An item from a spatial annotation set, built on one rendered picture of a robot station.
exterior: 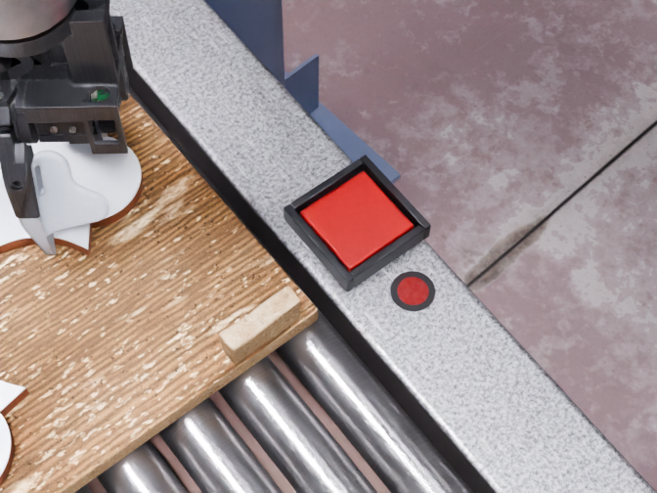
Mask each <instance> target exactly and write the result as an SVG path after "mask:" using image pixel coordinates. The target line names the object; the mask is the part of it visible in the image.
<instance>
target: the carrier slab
mask: <svg viewBox="0 0 657 493"><path fill-rule="evenodd" d="M119 114H120V118H121V122H122V127H123V131H124V135H125V139H126V143H127V147H129V148H130V149H131V150H132V152H133V153H134V154H135V156H136V157H137V159H138V161H139V163H140V166H141V170H142V175H143V189H142V193H141V195H140V197H139V199H138V201H137V203H136V204H135V206H134V207H133V208H132V209H131V210H130V211H129V212H128V213H127V214H126V215H125V216H124V217H122V218H121V219H119V220H117V221H116V222H114V223H111V224H109V225H107V226H104V227H99V228H93V229H92V242H91V255H90V256H89V255H87V254H85V253H83V252H80V251H78V250H75V249H73V248H70V247H67V246H59V245H56V250H57V252H56V254H46V253H45V252H44V251H43V250H42V249H41V248H40V247H39V246H38V245H36V246H20V247H17V248H14V249H11V250H8V251H6V252H3V253H1V254H0V381H4V382H7V383H10V384H14V385H18V386H22V387H26V389H27V391H28V392H29V394H28V395H27V396H26V398H25V399H23V400H22V401H21V402H20V403H19V404H18V405H17V406H16V407H15V408H14V409H12V410H11V411H10V412H9V413H8V414H7V415H6V416H5V417H4V419H5V421H6V422H7V424H8V426H9V427H10V430H11V432H12V435H13V437H14V443H15V454H14V460H13V463H12V466H11V469H10V471H9V473H8V475H7V477H6V478H5V480H4V481H3V483H2V484H1V485H0V493H74V492H76V491H77V490H78V489H80V488H81V487H83V486H84V485H85V484H87V483H88V482H90V481H91V480H93V479H94V478H95V477H97V476H98V475H100V474H101V473H102V472H104V471H106V470H107V469H108V468H110V467H111V466H113V465H114V464H115V463H117V462H118V461H120V460H121V459H123V458H124V457H125V456H127V455H128V454H130V453H131V452H132V451H134V450H135V449H137V448H138V447H139V446H141V445H142V444H144V443H145V442H146V441H148V440H149V439H151V438H152V437H153V436H155V435H156V434H158V433H159V432H161V431H162V430H163V429H165V428H166V427H168V426H169V425H171V424H172V423H174V422H175V421H176V420H178V419H179V418H181V417H182V416H183V415H185V414H186V413H188V412H189V411H190V410H192V409H193V408H195V406H197V405H198V404H199V403H201V402H202V401H204V400H205V399H206V398H208V397H209V396H211V395H212V394H213V393H215V392H216V391H218V390H219V389H220V388H222V387H223V386H225V385H226V384H228V383H229V382H230V381H232V380H234V379H235V378H236V377H238V376H239V375H241V374H242V373H243V372H245V371H246V370H248V369H249V368H250V367H252V366H253V365H255V364H256V363H257V362H259V361H260V360H262V359H263V358H265V357H266V356H267V355H269V354H270V353H272V352H273V351H274V350H276V349H277V348H279V347H280V346H281V345H283V344H284V343H286V342H287V341H288V340H290V339H291V338H293V337H294V336H296V335H297V334H299V333H300V332H302V331H303V330H304V329H306V328H307V327H309V326H310V325H311V324H313V323H314V322H316V321H317V320H318V309H317V307H316V306H315V305H314V304H313V303H312V302H311V301H310V299H309V298H308V297H307V296H306V295H305V294H304V293H303V291H302V290H301V289H300V288H299V287H298V286H297V285H296V283H295V282H294V281H293V280H292V279H291V278H290V277H289V275H288V274H287V273H286V272H285V271H284V270H283V268H282V267H281V266H280V265H279V264H278V263H277V262H276V260H275V259H274V258H273V257H272V256H271V255H270V254H269V252H268V251H267V250H266V249H265V248H264V247H263V246H262V245H261V244H260V243H259V242H258V241H257V240H256V238H255V237H254V236H253V235H252V234H251V233H250V232H249V230H248V229H247V228H246V227H245V226H244V225H243V224H242V222H241V221H240V220H239V219H238V218H237V217H236V215H235V214H234V213H233V212H232V211H231V210H230V209H229V207H228V206H227V205H226V204H225V203H224V202H223V201H222V199H221V198H220V197H219V196H218V195H217V194H216V193H215V191H214V190H213V189H212V188H211V187H210V186H209V185H208V183H207V182H206V181H205V180H204V179H203V178H202V177H201V175H200V174H199V173H198V172H197V171H196V169H195V168H194V167H193V166H192V165H191V164H190V163H189V161H188V160H187V159H186V158H185V157H184V156H183V155H182V153H181V152H180V151H179V150H178V149H177V148H176V147H175V145H174V144H173V143H172V142H171V141H170V140H169V139H168V137H167V136H166V135H165V134H164V133H163V132H162V131H161V129H160V128H159V127H158V126H157V125H156V124H155V123H154V121H153V120H152V119H151V118H150V117H149V116H148V114H147V113H146V112H145V111H144V110H143V109H142V108H141V106H140V105H139V104H138V103H137V102H136V101H135V100H134V98H133V97H132V96H131V95H130V94H129V99H128V100H127V101H121V105H120V108H119ZM285 287H291V288H292V290H293V291H294V292H295V294H296V295H297V297H298V298H299V300H300V315H301V316H300V318H298V319H297V320H296V321H295V322H293V323H292V324H291V325H290V326H288V327H287V328H286V329H285V330H283V331H282V332H281V333H280V334H278V335H277V336H275V337H273V338H272V339H270V340H268V341H267V342H265V343H263V344H262V345H260V346H259V347H258V348H257V349H255V350H254V351H253V352H252V353H250V354H249V355H248V356H246V357H245V358H243V359H242V360H240V361H239V362H238V363H233V362H232V361H231V360H230V358H229V357H228V356H227V355H226V353H225V352H224V350H223V348H222V345H221V342H220V338H219V334H220V333H221V332H222V331H224V330H225V329H227V328H229V327H231V326H233V325H234V324H235V323H237V322H238V321H240V320H241V319H242V318H244V317H245V316H247V315H248V314H250V313H251V312H252V311H253V310H254V309H255V308H257V307H258V306H259V305H260V304H262V303H263V302H264V301H266V300H267V299H269V298H270V297H271V296H273V295H274V294H276V293H277V292H279V291H280V290H282V289H283V288H285Z"/></svg>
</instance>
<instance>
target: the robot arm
mask: <svg viewBox="0 0 657 493"><path fill-rule="evenodd" d="M122 45H123V50H124V55H125V56H124V55H123V50H122ZM128 69H133V62H132V57H131V52H130V47H129V43H128V38H127V33H126V28H125V24H124V19H123V16H111V15H110V0H0V166H1V172H2V177H3V181H4V185H5V189H6V192H7V195H8V198H9V200H10V203H11V206H12V208H13V211H14V213H15V215H16V217H18V219H19V221H20V223H21V225H22V227H23V228H24V229H25V230H26V232H27V233H28V234H29V235H30V237H31V238H32V239H33V240H34V241H35V242H36V243H37V244H38V246H39V247H40V248H41V249H42V250H43V251H44V252H45V253H46V254H56V252H57V250H56V245H55V239H54V234H53V233H54V232H57V231H60V230H64V229H68V228H72V227H76V226H80V225H85V224H89V223H93V222H97V221H100V220H103V219H104V218H105V217H106V216H107V215H108V214H109V211H110V205H109V202H108V200H107V198H106V197H105V196H104V195H102V194H100V193H98V192H95V191H93V190H90V189H87V188H85V187H82V186H80V185H78V184H77V183H75V182H74V180H73V179H72V176H71V172H70V167H69V163H68V161H67V160H66V158H65V157H64V156H63V155H61V154H60V153H58V152H55V151H50V150H45V151H40V152H38V153H36V154H34V153H33V150H32V147H31V145H28V144H37V143H38V141H40V142H69V143H70V144H90V147H91V151H92V154H128V147H127V143H126V139H125V135H124V131H123V127H122V122H121V118H120V114H119V108H120V105H121V101H127V100H128V99H129V92H128V89H129V77H128V72H127V70H128ZM108 133H117V135H118V139H119V140H103V137H108Z"/></svg>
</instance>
